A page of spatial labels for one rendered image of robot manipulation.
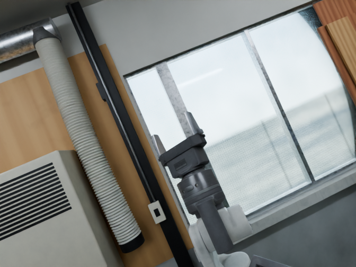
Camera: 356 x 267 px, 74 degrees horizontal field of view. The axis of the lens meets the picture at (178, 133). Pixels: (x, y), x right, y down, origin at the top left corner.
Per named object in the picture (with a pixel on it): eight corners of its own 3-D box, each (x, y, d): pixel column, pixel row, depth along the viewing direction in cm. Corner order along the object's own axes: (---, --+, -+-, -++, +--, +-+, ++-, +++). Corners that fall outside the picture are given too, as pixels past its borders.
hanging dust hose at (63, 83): (121, 246, 158) (38, 54, 160) (145, 234, 160) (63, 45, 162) (117, 258, 141) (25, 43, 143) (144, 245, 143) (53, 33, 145)
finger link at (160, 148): (151, 134, 59) (161, 156, 57) (159, 134, 61) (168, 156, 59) (147, 137, 59) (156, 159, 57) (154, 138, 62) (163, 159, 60)
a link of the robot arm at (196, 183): (172, 158, 63) (190, 201, 59) (149, 159, 55) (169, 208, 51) (211, 134, 58) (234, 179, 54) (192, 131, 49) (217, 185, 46)
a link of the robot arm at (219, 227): (227, 183, 56) (250, 230, 53) (186, 202, 57) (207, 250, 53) (228, 179, 45) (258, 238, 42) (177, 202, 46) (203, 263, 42)
